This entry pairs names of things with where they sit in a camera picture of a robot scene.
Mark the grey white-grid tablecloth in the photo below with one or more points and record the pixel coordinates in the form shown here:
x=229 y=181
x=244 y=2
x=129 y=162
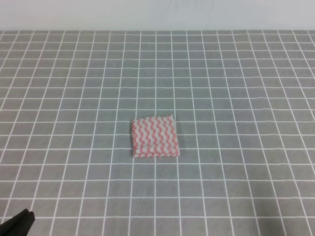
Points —
x=244 y=109

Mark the pink white wavy-striped towel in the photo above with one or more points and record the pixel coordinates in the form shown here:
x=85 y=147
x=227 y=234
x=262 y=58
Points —
x=154 y=137

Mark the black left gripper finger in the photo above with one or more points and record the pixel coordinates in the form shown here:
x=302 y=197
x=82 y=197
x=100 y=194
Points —
x=19 y=225

